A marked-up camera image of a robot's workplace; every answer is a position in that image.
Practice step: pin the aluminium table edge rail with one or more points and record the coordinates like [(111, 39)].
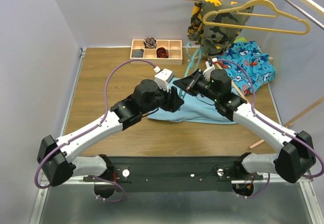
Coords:
[(73, 90)]

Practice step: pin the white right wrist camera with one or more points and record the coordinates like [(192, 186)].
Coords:
[(209, 67)]

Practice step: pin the yellow plastic hanger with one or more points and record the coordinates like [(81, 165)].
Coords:
[(266, 3)]

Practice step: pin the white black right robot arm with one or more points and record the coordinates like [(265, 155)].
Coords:
[(294, 154)]

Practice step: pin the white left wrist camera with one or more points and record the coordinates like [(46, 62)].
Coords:
[(163, 78)]

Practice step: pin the wooden clothes rack frame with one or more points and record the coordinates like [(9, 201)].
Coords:
[(319, 9)]

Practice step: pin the light blue trousers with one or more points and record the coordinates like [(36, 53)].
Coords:
[(195, 109)]

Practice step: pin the aluminium front frame rail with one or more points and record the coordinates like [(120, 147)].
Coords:
[(93, 199)]

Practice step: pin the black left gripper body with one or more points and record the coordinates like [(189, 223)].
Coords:
[(162, 100)]

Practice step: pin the patterned pink black sock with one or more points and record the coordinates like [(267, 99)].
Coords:
[(150, 43)]

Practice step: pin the orange black rolled sock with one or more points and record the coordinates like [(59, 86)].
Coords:
[(161, 52)]

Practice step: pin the teal plastic hanger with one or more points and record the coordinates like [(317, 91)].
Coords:
[(194, 59)]

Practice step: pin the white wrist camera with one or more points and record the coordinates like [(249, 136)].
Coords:
[(163, 78), (209, 67)]

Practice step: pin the blue shark print shorts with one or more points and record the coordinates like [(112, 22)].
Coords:
[(247, 66)]

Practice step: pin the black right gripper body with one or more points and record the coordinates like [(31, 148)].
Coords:
[(203, 87)]

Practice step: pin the wooden compartment tray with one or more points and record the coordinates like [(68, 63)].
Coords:
[(174, 48)]

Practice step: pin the grey rolled sock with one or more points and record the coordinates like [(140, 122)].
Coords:
[(138, 53)]

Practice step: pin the camouflage shorts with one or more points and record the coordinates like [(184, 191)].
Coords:
[(213, 40)]

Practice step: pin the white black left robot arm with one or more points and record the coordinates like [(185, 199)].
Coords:
[(57, 157)]

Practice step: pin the metal hanging rod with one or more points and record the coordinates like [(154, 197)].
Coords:
[(305, 14)]

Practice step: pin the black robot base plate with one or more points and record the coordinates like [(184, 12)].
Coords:
[(174, 174)]

